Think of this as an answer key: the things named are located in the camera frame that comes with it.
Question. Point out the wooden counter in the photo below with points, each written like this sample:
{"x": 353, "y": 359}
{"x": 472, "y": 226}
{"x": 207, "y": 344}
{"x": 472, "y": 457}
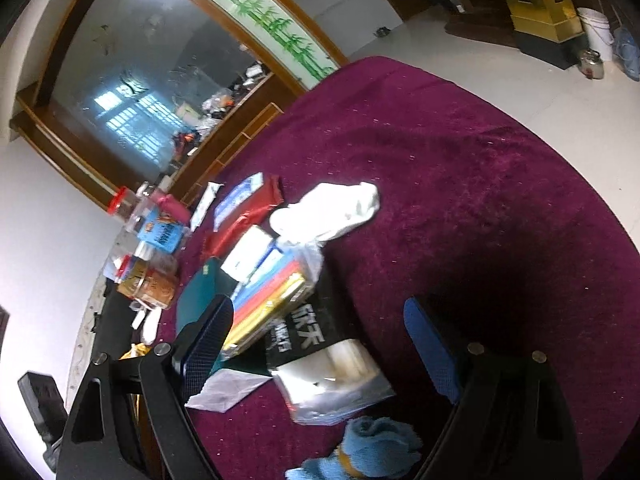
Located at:
{"x": 225, "y": 145}

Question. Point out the clear jar with red lid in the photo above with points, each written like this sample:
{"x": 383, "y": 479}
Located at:
{"x": 125, "y": 207}

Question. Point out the black packet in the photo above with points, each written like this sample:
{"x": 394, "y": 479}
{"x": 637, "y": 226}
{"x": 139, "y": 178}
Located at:
{"x": 305, "y": 325}

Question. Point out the blue towel with rubber band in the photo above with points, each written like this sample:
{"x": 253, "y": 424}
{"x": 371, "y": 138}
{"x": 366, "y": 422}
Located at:
{"x": 375, "y": 445}

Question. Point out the clear jar with blue label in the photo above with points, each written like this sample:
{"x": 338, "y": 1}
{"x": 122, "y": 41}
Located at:
{"x": 162, "y": 235}

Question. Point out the pink packet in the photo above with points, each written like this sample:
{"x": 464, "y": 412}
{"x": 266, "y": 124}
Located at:
{"x": 170, "y": 205}

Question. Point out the clear bag of white cloths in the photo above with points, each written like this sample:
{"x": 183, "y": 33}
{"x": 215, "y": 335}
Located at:
{"x": 330, "y": 380}

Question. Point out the glass partition with wooden frame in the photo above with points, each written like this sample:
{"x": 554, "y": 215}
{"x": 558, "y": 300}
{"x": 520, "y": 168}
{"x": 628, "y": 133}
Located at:
{"x": 140, "y": 60}

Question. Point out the white box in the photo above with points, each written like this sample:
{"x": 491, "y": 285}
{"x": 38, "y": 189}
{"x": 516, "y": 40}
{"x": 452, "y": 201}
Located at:
{"x": 247, "y": 255}

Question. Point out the black boxy device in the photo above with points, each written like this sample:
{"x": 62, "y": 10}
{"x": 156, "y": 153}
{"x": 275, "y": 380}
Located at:
{"x": 42, "y": 410}

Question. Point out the white plastic bucket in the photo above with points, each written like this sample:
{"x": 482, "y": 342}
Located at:
{"x": 595, "y": 32}

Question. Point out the white snack packet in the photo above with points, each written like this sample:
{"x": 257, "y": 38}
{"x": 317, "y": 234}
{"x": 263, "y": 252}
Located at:
{"x": 225, "y": 390}

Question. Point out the metal kettle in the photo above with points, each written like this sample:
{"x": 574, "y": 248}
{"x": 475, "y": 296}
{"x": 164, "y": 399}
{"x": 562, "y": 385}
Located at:
{"x": 591, "y": 65}

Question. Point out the pack of coloured cloths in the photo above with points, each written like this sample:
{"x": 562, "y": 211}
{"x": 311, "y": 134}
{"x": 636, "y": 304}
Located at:
{"x": 270, "y": 300}

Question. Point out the black chair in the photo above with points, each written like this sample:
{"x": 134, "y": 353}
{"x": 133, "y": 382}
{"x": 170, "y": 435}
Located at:
{"x": 112, "y": 320}

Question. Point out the gold and black cabinet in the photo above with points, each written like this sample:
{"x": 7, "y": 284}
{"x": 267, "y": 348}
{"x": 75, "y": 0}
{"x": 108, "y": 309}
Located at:
{"x": 540, "y": 5}

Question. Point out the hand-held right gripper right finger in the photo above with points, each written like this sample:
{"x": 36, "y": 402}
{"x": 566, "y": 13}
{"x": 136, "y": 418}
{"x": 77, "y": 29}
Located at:
{"x": 430, "y": 345}

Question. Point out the white and blue packet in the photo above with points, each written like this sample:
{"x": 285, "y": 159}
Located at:
{"x": 240, "y": 197}

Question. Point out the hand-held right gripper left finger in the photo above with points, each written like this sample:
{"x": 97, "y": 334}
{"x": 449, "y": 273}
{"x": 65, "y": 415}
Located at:
{"x": 205, "y": 340}

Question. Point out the yellow paper bag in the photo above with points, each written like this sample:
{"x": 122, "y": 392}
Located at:
{"x": 132, "y": 352}

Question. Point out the white plastic bag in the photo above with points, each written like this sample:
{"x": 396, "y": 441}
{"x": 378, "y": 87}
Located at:
{"x": 150, "y": 322}

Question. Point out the red packet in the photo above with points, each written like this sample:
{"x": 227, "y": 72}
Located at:
{"x": 250, "y": 210}

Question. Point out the white cloth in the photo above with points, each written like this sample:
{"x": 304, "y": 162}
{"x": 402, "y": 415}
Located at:
{"x": 325, "y": 210}

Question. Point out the clear jar with orange label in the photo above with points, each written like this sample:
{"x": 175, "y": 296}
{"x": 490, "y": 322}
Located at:
{"x": 150, "y": 287}

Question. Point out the clear plastic water bottle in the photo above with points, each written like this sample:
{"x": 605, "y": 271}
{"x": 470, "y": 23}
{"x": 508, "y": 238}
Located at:
{"x": 629, "y": 52}

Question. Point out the bamboo print panel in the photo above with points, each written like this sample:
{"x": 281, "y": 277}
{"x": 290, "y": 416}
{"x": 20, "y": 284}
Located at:
{"x": 270, "y": 15}

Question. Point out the white paper packet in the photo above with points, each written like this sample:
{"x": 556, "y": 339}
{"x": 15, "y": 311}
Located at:
{"x": 205, "y": 207}

